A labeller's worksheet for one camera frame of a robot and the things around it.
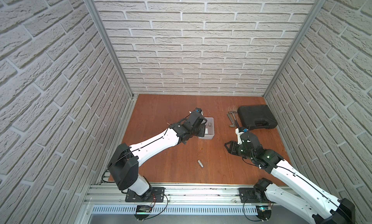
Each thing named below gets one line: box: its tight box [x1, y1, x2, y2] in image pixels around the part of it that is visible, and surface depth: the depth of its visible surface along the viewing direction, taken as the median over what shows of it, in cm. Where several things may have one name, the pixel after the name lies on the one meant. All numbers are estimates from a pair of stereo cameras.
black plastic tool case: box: [237, 104, 279, 130], surface depth 101 cm
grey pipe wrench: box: [226, 111, 237, 128], surface depth 108 cm
